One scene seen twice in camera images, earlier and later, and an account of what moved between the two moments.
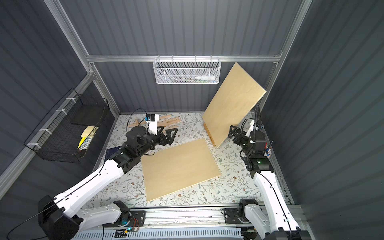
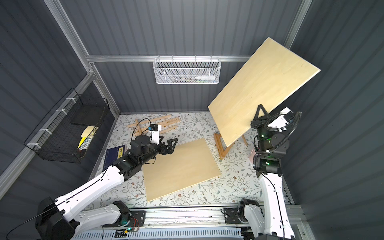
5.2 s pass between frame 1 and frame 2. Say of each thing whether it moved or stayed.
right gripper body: moved
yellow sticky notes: stayed
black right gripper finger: moved
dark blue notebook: stayed
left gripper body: moved
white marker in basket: stayed
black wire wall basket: stayed
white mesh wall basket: stayed
